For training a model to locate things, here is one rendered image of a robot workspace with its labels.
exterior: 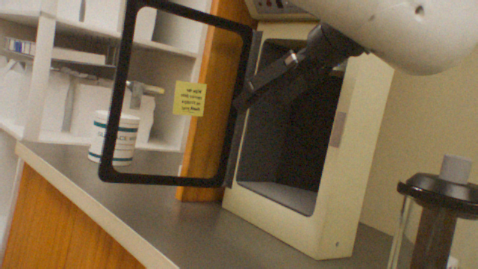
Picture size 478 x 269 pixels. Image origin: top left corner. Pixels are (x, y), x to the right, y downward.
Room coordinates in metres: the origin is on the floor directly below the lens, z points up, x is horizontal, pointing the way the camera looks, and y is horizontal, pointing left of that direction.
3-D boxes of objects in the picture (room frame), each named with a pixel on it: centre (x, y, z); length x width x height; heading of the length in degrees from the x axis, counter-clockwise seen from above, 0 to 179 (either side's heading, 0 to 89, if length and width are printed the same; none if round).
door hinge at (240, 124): (1.10, 0.01, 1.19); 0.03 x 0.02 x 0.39; 40
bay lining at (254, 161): (1.07, -0.19, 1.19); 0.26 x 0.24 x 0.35; 40
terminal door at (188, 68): (1.02, 0.14, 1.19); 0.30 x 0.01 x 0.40; 122
